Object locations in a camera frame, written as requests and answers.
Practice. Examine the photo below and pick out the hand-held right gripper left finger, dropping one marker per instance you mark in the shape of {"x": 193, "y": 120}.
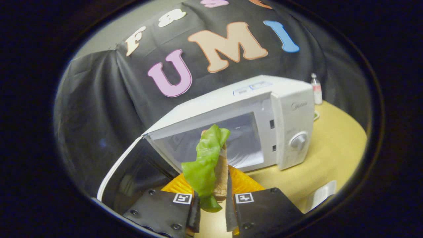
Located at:
{"x": 195, "y": 215}

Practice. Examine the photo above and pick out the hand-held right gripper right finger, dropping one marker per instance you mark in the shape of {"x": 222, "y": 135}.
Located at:
{"x": 230, "y": 211}

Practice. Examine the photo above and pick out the lettuce sandwich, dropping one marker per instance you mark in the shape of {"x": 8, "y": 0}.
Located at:
{"x": 205, "y": 165}

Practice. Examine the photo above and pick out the white microwave oven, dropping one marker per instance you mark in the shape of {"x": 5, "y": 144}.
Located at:
{"x": 290, "y": 99}

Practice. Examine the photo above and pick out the white rectangular plastic box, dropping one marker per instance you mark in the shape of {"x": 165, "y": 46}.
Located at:
{"x": 320, "y": 196}

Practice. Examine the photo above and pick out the small clear bottle pink label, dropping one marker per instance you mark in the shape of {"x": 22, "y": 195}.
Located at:
{"x": 316, "y": 91}

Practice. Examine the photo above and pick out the black backdrop cloth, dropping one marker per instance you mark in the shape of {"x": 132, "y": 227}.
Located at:
{"x": 99, "y": 99}

